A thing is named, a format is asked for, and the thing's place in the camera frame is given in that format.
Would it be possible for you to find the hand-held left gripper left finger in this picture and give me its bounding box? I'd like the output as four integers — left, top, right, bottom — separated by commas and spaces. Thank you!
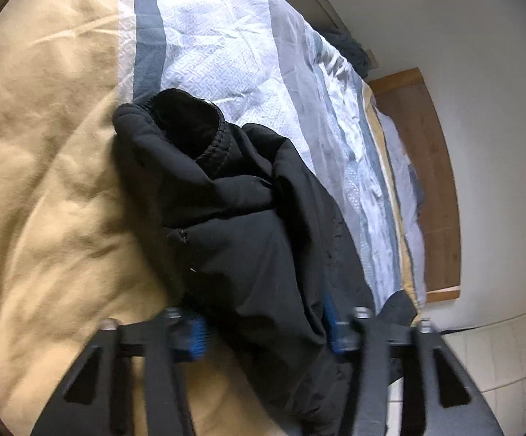
31, 307, 210, 436

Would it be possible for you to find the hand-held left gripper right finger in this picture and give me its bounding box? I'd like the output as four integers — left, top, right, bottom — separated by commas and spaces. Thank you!
322, 293, 504, 436

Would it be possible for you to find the black jacket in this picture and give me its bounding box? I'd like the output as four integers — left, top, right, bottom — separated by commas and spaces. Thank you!
112, 88, 418, 436

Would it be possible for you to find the wooden headboard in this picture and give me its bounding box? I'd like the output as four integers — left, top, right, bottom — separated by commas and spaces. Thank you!
367, 67, 462, 304

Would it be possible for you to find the striped pillow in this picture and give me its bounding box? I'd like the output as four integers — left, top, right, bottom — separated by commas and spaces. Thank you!
374, 108, 427, 296

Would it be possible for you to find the dark knitted cloth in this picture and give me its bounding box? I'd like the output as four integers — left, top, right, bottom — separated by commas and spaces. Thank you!
322, 27, 375, 78

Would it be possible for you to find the striped beige and grey duvet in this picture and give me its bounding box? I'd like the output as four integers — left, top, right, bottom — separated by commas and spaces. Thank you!
0, 0, 427, 436

